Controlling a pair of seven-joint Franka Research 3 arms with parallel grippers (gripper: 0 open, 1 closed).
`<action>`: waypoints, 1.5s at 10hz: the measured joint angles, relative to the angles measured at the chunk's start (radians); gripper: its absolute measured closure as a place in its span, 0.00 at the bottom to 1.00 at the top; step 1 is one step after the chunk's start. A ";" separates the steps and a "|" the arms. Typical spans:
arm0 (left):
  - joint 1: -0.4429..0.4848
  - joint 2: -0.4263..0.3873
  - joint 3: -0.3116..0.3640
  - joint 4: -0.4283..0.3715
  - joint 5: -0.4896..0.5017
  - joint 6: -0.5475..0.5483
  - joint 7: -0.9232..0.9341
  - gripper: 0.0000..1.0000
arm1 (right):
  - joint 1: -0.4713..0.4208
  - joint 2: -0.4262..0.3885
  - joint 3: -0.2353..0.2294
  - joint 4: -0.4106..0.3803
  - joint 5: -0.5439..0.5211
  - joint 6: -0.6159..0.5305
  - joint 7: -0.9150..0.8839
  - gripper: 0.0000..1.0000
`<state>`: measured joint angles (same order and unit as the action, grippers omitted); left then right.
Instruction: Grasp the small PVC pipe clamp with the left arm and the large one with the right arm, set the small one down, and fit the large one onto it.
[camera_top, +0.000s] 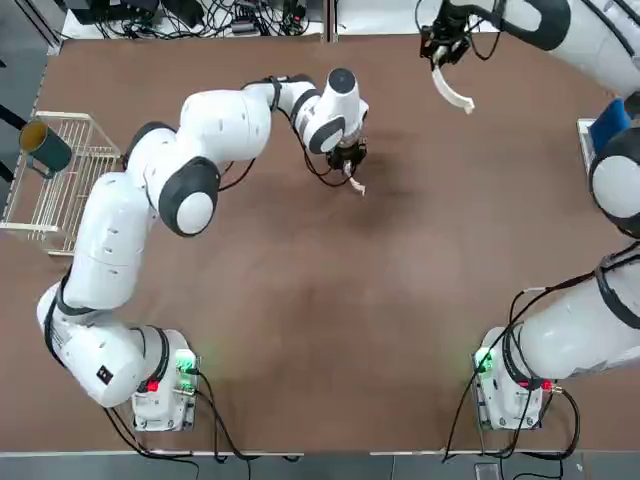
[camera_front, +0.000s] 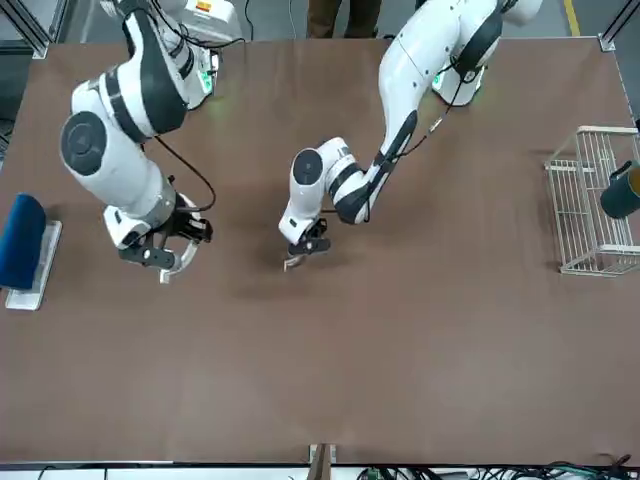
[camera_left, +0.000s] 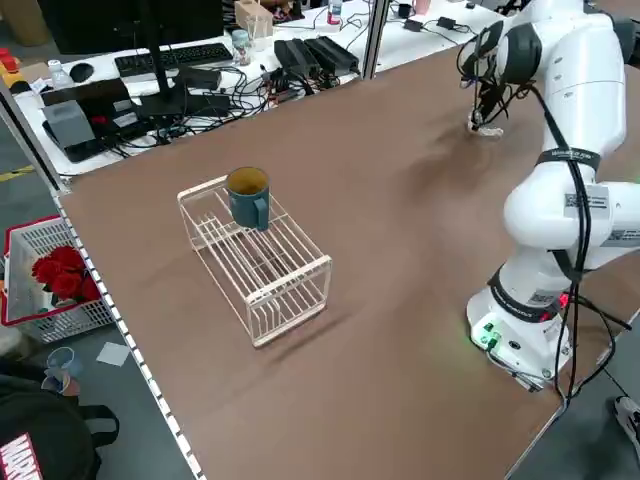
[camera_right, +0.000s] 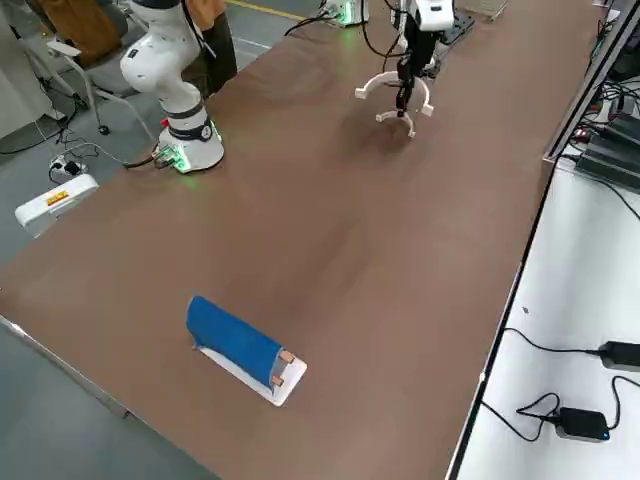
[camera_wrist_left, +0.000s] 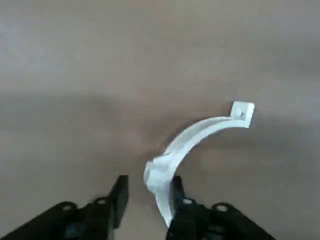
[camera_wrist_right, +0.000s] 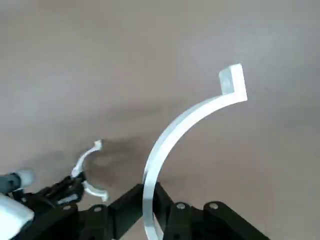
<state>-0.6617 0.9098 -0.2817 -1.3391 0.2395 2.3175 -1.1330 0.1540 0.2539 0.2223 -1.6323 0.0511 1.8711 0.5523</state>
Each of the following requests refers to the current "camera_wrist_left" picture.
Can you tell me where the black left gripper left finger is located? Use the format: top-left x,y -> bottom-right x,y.
0,174 -> 130,240

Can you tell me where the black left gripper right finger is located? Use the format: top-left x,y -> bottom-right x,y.
165,175 -> 277,240

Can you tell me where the small white PVC pipe clamp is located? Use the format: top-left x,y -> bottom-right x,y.
142,100 -> 256,229

